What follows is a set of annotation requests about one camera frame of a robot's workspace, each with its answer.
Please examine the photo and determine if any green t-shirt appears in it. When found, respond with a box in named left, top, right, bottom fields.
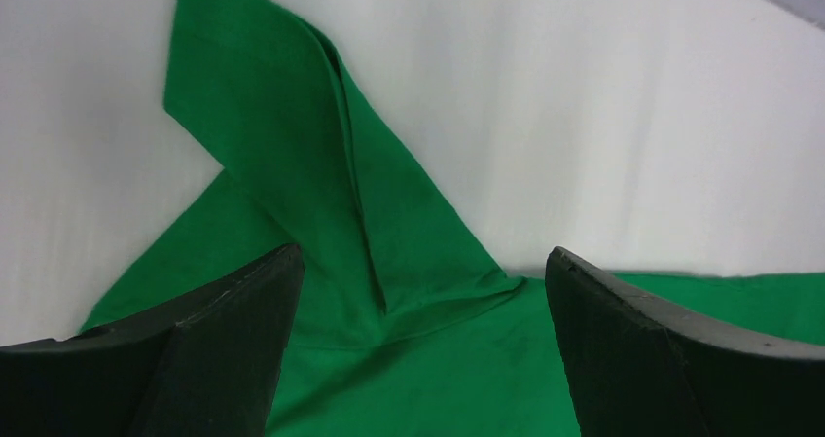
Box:
left=85, top=0, right=824, bottom=436

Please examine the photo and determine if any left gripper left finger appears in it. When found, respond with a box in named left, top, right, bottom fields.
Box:
left=1, top=244, right=305, bottom=436

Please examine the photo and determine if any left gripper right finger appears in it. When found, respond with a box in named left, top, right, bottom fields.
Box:
left=545, top=247, right=824, bottom=436

